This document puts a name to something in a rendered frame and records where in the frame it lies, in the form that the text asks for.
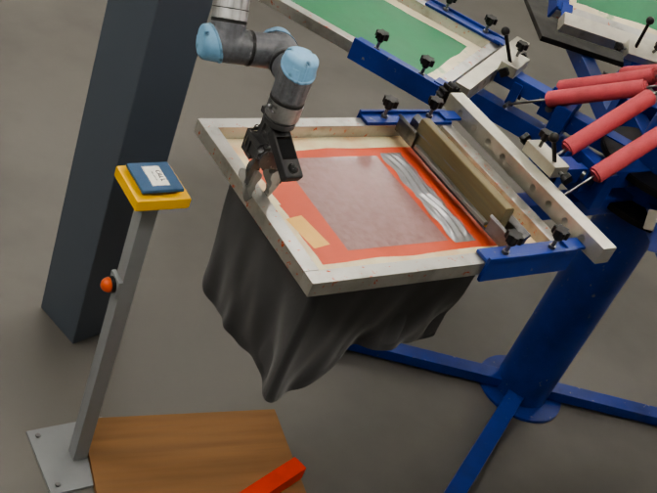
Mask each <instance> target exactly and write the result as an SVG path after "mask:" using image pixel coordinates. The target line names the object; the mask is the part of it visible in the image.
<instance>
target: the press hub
mask: <svg viewBox="0 0 657 493"><path fill-rule="evenodd" d="M656 126H657V113H655V115H654V116H653V118H652V120H651V121H650V123H649V125H648V126H647V128H646V129H645V131H644V133H646V132H648V131H649V130H651V129H652V128H654V127H656ZM614 131H616V132H617V133H619V134H621V135H623V136H625V137H626V138H628V139H630V140H632V141H633V140H635V139H636V138H638V137H640V136H641V135H643V134H644V133H643V134H641V132H640V130H639V128H635V127H629V126H619V127H617V128H616V129H614ZM600 147H601V149H602V152H603V155H601V156H603V157H605V158H607V157H609V156H610V155H612V154H614V153H615V152H617V151H618V150H620V149H622V148H623V147H625V146H623V145H621V144H619V143H617V142H616V141H614V140H612V139H610V138H609V137H607V136H603V137H602V138H601V140H600ZM639 160H640V161H641V162H642V163H643V164H644V165H645V166H646V167H648V168H649V169H650V170H651V171H647V172H633V173H629V174H628V175H627V177H626V179H627V180H628V181H629V182H630V183H632V184H633V185H635V187H624V188H625V189H626V190H627V191H628V192H629V193H630V194H631V195H632V196H634V199H633V200H632V201H625V202H611V203H610V204H609V205H608V206H607V208H608V209H609V210H610V211H612V212H613V213H607V214H598V215H593V216H592V218H591V222H592V223H593V224H594V225H595V226H596V227H597V228H598V229H599V230H600V231H601V232H602V233H603V234H604V235H605V237H606V238H607V239H608V240H609V241H610V242H611V243H612V244H613V245H614V246H615V247H616V250H615V251H614V253H613V254H612V256H611V257H610V259H609V260H608V262H605V263H597V264H594V263H593V262H592V261H591V260H590V259H589V258H588V257H587V256H586V255H585V254H584V253H583V252H582V251H581V250H578V251H577V252H576V254H575V255H574V257H573V259H572V260H571V262H570V263H569V265H568V266H567V268H566V270H563V271H558V272H557V274H556V276H555V277H554V279H553V280H552V282H551V284H550V285H549V287H548V289H547V291H546V292H545V294H544V296H543V297H542V299H541V301H540V302H539V304H538V305H537V307H536V309H535V310H534V312H533V314H532V315H531V317H530V318H529V320H528V322H527V323H526V325H525V327H524V328H523V330H522V331H521V333H520V335H519V336H518V338H517V340H516V341H515V343H514V344H513V346H512V347H511V348H510V350H509V351H508V353H507V355H495V356H491V357H489V358H487V359H486V360H485V361H483V363H482V364H486V365H490V366H494V367H498V368H500V375H501V378H502V381H501V382H500V384H499V386H493V385H489V384H486V383H482V382H480V385H481V387H482V389H483V391H484V392H485V394H486V395H487V397H488V398H489V399H490V400H491V401H492V402H493V403H494V404H495V405H496V406H497V407H498V406H499V405H500V403H501V401H502V400H503V398H504V396H505V395H506V393H507V391H508V390H509V389H510V390H512V391H513V392H514V393H516V394H517V395H519V396H521V397H523V398H524V399H523V400H522V402H521V404H520V405H519V407H518V409H517V410H516V412H515V414H514V415H513V417H514V418H515V419H517V420H520V421H523V422H527V423H533V424H541V423H546V422H549V421H551V420H552V419H554V418H555V417H556V415H557V414H558V412H559V410H560V406H561V403H560V402H558V401H554V400H549V399H548V397H549V395H550V394H551V392H552V391H553V389H554V388H555V386H556V385H557V383H558V382H559V380H560V379H561V377H562V376H563V374H564V373H565V371H566V370H567V368H568V367H569V365H570V364H571V363H572V361H573V360H574V358H575V357H576V355H577V354H578V352H579V351H580V349H581V348H582V346H583V345H584V343H585V342H586V340H587V339H588V337H589V336H590V334H591V332H592V331H593V329H594V328H595V326H596V325H597V324H598V322H599V321H600V319H601V318H602V316H603V315H604V313H605V312H606V310H607V309H608V307H609V306H610V304H611V303H612V301H613V300H614V298H615V297H616V295H617V294H618V292H619V291H620V289H621V288H622V286H623V285H624V284H625V282H626V281H627V280H628V279H629V277H630V276H631V274H632V273H633V271H634V270H635V268H636V266H637V265H638V263H639V262H640V260H641V259H642V257H643V256H644V254H645V253H646V251H647V250H648V247H649V244H650V242H649V240H648V237H647V235H646V233H645V232H648V233H651V232H652V231H649V230H646V229H643V226H644V223H645V219H646V216H647V211H646V209H645V207H646V206H647V204H648V203H649V202H651V203H653V204H656V205H657V148H655V149H654V150H652V151H650V152H649V153H647V154H646V155H644V156H643V157H640V158H639Z"/></svg>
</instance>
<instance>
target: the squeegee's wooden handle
mask: <svg viewBox="0 0 657 493"><path fill-rule="evenodd" d="M416 131H417V134H418V137H417V139H416V142H415V145H420V146H421V147H422V149H423V150H424V151H425V152H426V153H427V154H428V155H429V156H430V157H431V159H432V160H433V161H434V162H435V163H436V164H437V165H438V166H439V167H440V169H441V170H442V171H443V172H444V173H445V174H446V175H447V176H448V177H449V179H450V180H451V181H452V182H453V183H454V184H455V185H456V186H457V188H458V189H459V190H460V191H461V192H462V193H463V194H464V195H465V197H466V198H467V199H468V200H469V201H470V202H471V203H472V204H473V205H474V207H475V208H476V209H477V210H478V211H479V212H480V213H481V214H482V215H483V217H484V218H485V219H486V220H487V221H488V223H489V221H490V220H491V218H490V215H492V214H493V215H494V216H495V217H496V218H497V220H498V221H499V222H500V223H501V224H502V225H503V226H504V227H505V225H506V224H507V222H508V220H509V218H510V216H511V215H512V213H513V211H514V208H513V207H512V206H511V205H510V204H509V202H508V201H507V200H506V199H505V198H504V197H503V196H502V195H501V194H500V193H499V192H498V191H497V190H496V188H495V187H494V186H493V185H492V184H491V183H490V182H489V181H488V180H487V179H486V178H485V177H484V176H483V175H482V173H481V172H480V171H479V170H478V169H477V168H476V167H475V166H474V165H473V164H472V163H471V162H470V161H469V160H468V158H467V157H466V156H465V155H464V154H463V153H462V152H461V151H460V150H459V149H458V148H457V147H456V146H455V145H454V143H453V142H452V141H451V140H450V139H449V138H448V137H447V136H446V135H445V134H444V133H443V132H442V131H441V130H440V128H439V127H438V126H437V125H436V124H435V123H434V122H433V121H432V120H431V119H430V118H423V119H422V120H421V121H420V123H419V126H418V128H417V130H416Z"/></svg>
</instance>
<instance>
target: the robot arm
mask: <svg viewBox="0 0 657 493"><path fill-rule="evenodd" d="M249 3H250V0H213V4H212V12H211V20H210V22H209V23H203V24H202V25H201V26H200V27H199V29H198V33H197V41H196V47H197V54H198V56H199V57H200V58H201V59H203V60H206V61H211V62H216V63H218V64H221V63H224V64H232V65H239V66H246V67H257V68H265V69H269V70H270V71H271V73H272V74H273V76H274V77H275V81H274V84H273V87H272V90H271V93H270V96H269V99H268V102H267V105H262V108H261V111H262V113H263V117H262V119H261V122H260V124H259V125H258V124H255V125H254V127H253V128H247V130H246V133H245V136H244V139H243V141H242V144H241V148H242V149H243V151H244V153H245V155H246V156H247V157H248V159H251V161H250V162H249V163H248V164H247V166H246V168H243V167H242V168H241V169H240V170H239V177H240V179H241V183H242V197H243V200H244V201H245V202H247V201H248V200H249V199H251V198H252V193H253V191H254V190H255V186H256V184H257V183H258V182H259V181H260V180H261V178H262V174H261V173H260V171H259V170H260V168H261V169H262V171H263V176H264V178H265V181H266V183H267V184H266V189H265V191H264V193H265V195H266V196H267V197H269V196H270V195H271V194H272V193H273V192H274V191H275V190H276V189H277V187H278V186H279V184H281V183H282V182H292V181H299V180H300V179H301V178H302V177H303V173H302V170H301V167H300V163H299V160H298V157H297V153H296V150H295V148H294V144H293V141H292V138H291V134H290V131H292V130H293V129H294V127H295V124H296V123H297V122H298V120H299V117H300V116H301V113H302V111H303V108H304V104H305V102H306V99H307V96H308V94H309V91H310V89H311V86H312V83H313V81H314V80H315V78H316V75H317V69H318V66H319V59H318V57H317V56H316V55H315V54H312V52H311V51H310V50H308V49H305V48H303V47H298V46H297V43H296V41H295V39H294V38H293V37H292V36H291V35H290V33H289V32H288V31H287V30H286V29H285V28H282V27H279V26H274V27H272V28H268V29H266V30H265V31H264V32H260V31H254V30H249V29H246V22H247V18H248V10H249ZM256 125H258V126H256ZM253 130H257V131H253ZM246 136H247V137H246ZM245 139H246V140H245Z"/></svg>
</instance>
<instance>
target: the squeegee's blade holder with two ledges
mask: <svg viewBox="0 0 657 493"><path fill-rule="evenodd" d="M414 148H415V150H416V151H417V152H418V153H419V154H420V155H421V156H422V158H423V159H424V160H425V161H426V162H427V163H428V164H429V165H430V167H431V168H432V169H433V170H434V171H435V172H436V173H437V174H438V176H439V177H440V178H441V179H442V180H443V181H444V182H445V183H446V185H447V186H448V187H449V188H450V189H451V190H452V191H453V192H454V194H455V195H456V196H457V197H458V198H459V199H460V200H461V202H462V203H463V204H464V205H465V206H466V207H467V208H468V209H469V211H470V212H471V213H472V214H473V215H474V216H475V217H476V218H477V219H478V221H479V222H480V223H481V224H482V225H483V226H484V225H487V224H488V221H487V220H486V219H485V218H484V217H483V215H482V214H481V213H480V212H479V211H478V210H477V209H476V208H475V207H474V205H473V204H472V203H471V202H470V201H469V200H468V199H467V198H466V197H465V195H464V194H463V193H462V192H461V191H460V190H459V189H458V188H457V186H456V185H455V184H454V183H453V182H452V181H451V180H450V179H449V177H448V176H447V175H446V174H445V173H444V172H443V171H442V170H441V169H440V167H439V166H438V165H437V164H436V163H435V162H434V161H433V160H432V159H431V157H430V156H429V155H428V154H427V153H426V152H425V151H424V150H423V149H422V147H421V146H420V145H415V146H414Z"/></svg>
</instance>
